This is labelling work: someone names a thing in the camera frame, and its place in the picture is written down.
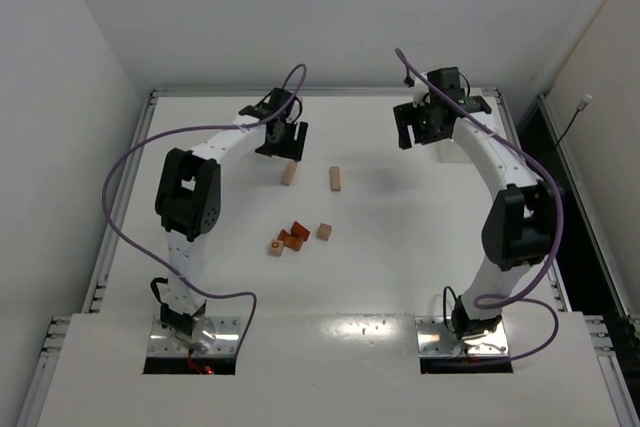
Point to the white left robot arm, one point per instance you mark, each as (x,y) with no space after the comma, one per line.
(189,197)

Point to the red-brown wood block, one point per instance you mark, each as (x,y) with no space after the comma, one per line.
(300,231)
(290,241)

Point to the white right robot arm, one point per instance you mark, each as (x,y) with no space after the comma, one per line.
(525,222)

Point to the white perforated box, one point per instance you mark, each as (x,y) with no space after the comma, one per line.
(450,152)

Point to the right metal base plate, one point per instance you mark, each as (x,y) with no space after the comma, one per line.
(436,341)

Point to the aluminium table frame rail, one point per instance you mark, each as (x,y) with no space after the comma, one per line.
(331,328)

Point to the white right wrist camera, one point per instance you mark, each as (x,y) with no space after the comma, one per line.
(420,94)

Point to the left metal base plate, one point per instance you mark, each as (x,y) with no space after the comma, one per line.
(212,337)

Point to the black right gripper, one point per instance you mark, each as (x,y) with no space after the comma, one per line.
(413,119)

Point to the light wood cube letter O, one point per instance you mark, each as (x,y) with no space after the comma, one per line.
(276,247)

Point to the long light wood block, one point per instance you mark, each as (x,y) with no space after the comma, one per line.
(289,173)
(335,179)

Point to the metal base plate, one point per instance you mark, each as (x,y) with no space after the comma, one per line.
(212,337)
(436,341)

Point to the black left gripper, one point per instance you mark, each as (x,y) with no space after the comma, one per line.
(282,148)

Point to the light wood cube letter H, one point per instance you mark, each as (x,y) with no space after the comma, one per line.
(324,231)

